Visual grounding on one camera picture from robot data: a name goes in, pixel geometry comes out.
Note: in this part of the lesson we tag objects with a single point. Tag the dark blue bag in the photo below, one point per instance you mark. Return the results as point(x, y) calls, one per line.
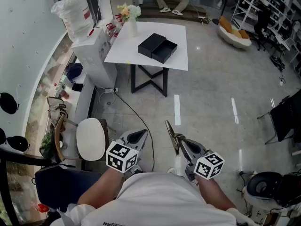
point(74, 70)

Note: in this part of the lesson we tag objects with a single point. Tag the white water dispenser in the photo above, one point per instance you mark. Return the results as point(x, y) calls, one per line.
point(94, 58)

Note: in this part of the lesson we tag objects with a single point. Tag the dark blue chair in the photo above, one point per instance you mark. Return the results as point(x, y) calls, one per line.
point(63, 187)

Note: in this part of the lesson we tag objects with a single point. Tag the flower bouquet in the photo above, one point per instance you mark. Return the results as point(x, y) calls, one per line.
point(131, 10)

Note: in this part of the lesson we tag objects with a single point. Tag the white seat wooden chair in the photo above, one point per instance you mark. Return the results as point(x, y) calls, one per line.
point(90, 139)

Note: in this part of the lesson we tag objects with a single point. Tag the white shelving rack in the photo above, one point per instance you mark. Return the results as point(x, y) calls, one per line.
point(277, 8)

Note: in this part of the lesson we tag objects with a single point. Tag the white table with black legs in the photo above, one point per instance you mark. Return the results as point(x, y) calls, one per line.
point(122, 48)

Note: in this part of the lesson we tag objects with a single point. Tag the white vase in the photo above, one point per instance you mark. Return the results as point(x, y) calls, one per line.
point(132, 29)

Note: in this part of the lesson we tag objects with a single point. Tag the person's right forearm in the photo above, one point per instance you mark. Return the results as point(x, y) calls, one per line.
point(214, 193)

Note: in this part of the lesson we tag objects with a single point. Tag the white power strip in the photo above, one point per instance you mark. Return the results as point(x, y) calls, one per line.
point(111, 90)
point(202, 17)

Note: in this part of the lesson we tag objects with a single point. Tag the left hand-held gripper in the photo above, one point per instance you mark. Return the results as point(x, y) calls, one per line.
point(122, 155)

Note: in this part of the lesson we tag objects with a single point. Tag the person's white shoe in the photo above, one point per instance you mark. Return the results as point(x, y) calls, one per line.
point(171, 170)

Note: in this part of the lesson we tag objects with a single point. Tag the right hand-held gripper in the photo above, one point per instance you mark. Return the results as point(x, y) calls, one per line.
point(208, 165)

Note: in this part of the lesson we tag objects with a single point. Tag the clear water bottle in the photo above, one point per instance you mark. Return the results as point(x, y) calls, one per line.
point(75, 15)

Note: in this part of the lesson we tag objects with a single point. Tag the green plant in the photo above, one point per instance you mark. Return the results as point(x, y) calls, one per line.
point(49, 145)

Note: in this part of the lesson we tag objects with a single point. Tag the red bottle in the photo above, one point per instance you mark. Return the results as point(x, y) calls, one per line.
point(63, 93)

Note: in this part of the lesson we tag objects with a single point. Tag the person's left forearm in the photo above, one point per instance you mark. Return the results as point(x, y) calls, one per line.
point(101, 189)

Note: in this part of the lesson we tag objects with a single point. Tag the person's white shirt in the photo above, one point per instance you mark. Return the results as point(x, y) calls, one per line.
point(160, 201)

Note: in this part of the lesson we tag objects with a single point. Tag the pale green cup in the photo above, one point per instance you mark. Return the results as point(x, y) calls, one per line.
point(66, 81)

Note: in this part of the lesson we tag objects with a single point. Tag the white round lounge chair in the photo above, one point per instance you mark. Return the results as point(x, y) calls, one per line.
point(232, 40)

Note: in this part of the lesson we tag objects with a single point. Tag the beige bag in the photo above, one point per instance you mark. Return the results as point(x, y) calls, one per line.
point(56, 107)

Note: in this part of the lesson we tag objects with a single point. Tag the small red object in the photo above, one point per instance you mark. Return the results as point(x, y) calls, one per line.
point(43, 207)

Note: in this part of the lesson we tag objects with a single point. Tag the black folding chair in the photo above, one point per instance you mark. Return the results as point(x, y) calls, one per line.
point(285, 119)

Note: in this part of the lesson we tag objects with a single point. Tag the yellow cushion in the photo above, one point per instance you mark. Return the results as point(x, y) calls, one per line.
point(236, 33)

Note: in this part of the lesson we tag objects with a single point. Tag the black round object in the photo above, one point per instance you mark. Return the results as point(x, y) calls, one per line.
point(8, 103)
point(17, 143)

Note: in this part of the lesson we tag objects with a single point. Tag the black standing fan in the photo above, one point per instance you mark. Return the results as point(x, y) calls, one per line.
point(223, 6)

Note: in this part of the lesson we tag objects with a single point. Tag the black drawer box container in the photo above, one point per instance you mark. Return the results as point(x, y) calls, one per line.
point(150, 45)

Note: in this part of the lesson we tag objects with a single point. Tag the orange cushion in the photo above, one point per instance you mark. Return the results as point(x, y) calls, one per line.
point(225, 23)
point(244, 34)

